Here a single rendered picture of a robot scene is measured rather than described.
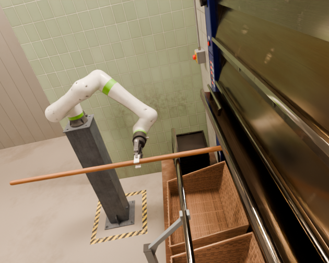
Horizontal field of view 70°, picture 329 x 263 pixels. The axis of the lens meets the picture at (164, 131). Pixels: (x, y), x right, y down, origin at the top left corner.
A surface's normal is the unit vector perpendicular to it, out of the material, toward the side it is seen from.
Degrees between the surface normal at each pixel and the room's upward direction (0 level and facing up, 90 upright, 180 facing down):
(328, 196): 70
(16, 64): 90
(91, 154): 90
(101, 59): 90
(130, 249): 0
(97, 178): 90
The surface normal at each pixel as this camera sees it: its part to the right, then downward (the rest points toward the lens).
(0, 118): 0.08, 0.53
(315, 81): -0.99, -0.11
